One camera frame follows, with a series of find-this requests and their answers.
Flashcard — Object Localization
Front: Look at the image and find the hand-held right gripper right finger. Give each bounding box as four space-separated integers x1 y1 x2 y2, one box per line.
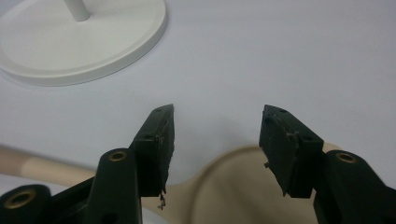
259 104 396 224

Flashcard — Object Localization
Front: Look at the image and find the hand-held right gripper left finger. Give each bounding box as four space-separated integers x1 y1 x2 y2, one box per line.
82 104 176 224

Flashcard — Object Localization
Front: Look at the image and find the beige wooden spoon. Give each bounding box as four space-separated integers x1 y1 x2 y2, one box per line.
0 142 344 224

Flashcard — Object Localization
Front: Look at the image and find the white round stand base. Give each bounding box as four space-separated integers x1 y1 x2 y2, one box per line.
0 0 169 88

